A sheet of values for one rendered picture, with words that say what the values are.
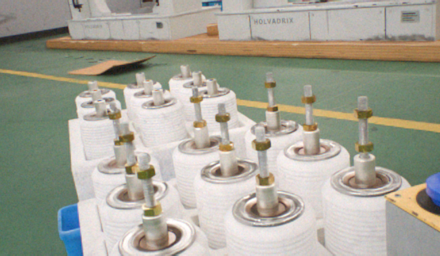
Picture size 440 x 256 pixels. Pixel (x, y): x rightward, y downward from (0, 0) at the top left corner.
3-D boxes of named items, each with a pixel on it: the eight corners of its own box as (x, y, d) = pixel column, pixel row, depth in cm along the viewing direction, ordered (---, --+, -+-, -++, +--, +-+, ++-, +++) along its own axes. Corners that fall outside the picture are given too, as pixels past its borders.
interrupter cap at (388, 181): (394, 168, 56) (394, 163, 56) (409, 198, 49) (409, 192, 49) (327, 172, 57) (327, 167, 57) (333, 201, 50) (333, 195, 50)
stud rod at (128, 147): (129, 184, 56) (118, 124, 54) (134, 180, 57) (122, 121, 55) (137, 184, 56) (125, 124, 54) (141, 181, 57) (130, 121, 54)
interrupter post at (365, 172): (374, 179, 54) (374, 152, 53) (378, 188, 52) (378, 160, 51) (353, 180, 54) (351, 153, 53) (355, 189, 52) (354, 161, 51)
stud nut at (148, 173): (133, 180, 44) (130, 171, 43) (139, 173, 45) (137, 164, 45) (153, 179, 43) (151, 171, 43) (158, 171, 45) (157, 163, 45)
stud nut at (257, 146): (273, 149, 47) (273, 141, 47) (257, 152, 46) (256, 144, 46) (265, 143, 49) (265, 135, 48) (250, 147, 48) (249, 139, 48)
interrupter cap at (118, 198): (95, 201, 57) (93, 196, 57) (146, 178, 62) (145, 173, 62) (128, 218, 52) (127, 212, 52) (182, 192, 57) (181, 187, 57)
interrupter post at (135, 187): (124, 198, 57) (119, 173, 56) (141, 190, 59) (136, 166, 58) (135, 203, 56) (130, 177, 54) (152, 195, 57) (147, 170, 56)
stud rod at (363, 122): (358, 162, 53) (355, 97, 50) (367, 161, 53) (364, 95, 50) (362, 166, 52) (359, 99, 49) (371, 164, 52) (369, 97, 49)
